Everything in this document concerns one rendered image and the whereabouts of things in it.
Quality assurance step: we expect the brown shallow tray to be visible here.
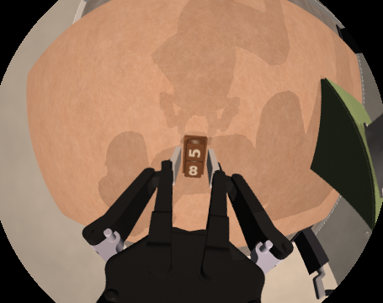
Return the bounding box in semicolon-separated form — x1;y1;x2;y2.
183;135;207;175

